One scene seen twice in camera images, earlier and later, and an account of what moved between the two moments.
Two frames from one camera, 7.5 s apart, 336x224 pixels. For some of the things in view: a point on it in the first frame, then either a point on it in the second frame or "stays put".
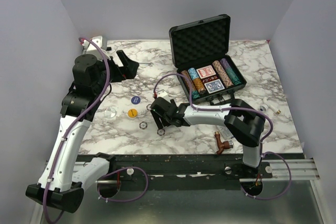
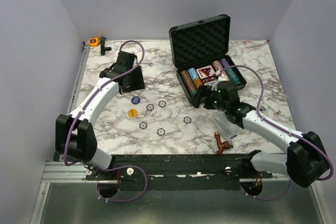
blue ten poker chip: (160, 132) stays put
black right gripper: (156, 118) -> (201, 93)
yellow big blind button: (132, 113) stays put
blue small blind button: (135, 100) stays put
